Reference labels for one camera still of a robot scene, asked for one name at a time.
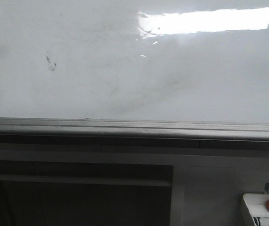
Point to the white control box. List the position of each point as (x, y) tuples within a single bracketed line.
[(254, 209)]

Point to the white whiteboard with metal frame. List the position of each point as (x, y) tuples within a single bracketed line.
[(196, 69)]

